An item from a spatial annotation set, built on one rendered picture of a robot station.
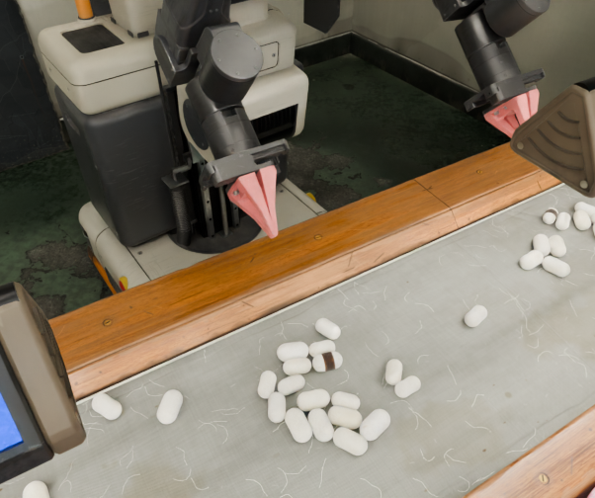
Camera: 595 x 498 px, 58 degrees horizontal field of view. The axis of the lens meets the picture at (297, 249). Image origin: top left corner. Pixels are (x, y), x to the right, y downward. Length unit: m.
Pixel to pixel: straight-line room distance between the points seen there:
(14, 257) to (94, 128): 0.89
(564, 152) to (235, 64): 0.33
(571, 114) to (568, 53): 1.99
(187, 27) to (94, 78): 0.62
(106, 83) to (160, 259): 0.48
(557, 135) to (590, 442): 0.33
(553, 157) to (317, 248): 0.39
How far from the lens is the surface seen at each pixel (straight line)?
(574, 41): 2.39
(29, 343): 0.25
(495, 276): 0.79
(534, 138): 0.44
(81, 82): 1.23
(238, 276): 0.71
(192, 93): 0.66
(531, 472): 0.60
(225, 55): 0.59
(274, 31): 1.08
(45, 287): 1.91
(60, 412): 0.26
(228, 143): 0.63
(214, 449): 0.60
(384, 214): 0.81
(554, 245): 0.84
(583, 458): 0.63
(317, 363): 0.63
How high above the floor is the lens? 1.27
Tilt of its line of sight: 43 degrees down
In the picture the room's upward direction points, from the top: straight up
